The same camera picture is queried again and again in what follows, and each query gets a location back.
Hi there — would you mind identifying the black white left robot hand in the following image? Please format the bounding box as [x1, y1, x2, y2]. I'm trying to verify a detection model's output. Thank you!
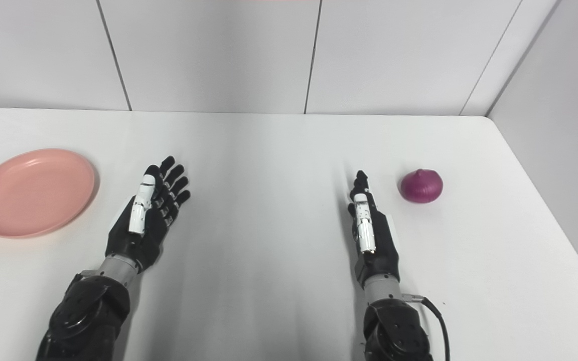
[105, 156, 191, 274]

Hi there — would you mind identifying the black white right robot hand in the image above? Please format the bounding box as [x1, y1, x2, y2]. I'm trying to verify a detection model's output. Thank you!
[347, 170, 401, 289]

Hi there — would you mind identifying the purple red onion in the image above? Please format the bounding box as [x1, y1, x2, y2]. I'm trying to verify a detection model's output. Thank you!
[400, 169, 444, 204]

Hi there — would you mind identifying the pink round plate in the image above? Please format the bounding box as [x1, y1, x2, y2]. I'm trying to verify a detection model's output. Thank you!
[0, 148, 97, 239]

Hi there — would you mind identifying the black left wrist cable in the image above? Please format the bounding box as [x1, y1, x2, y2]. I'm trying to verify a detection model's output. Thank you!
[68, 270, 99, 292]

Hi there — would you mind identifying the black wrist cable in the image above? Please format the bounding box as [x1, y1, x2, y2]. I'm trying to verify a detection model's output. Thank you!
[402, 293, 451, 361]
[68, 270, 99, 292]

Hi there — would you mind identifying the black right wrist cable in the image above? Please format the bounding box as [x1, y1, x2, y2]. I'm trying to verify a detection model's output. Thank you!
[402, 293, 451, 361]

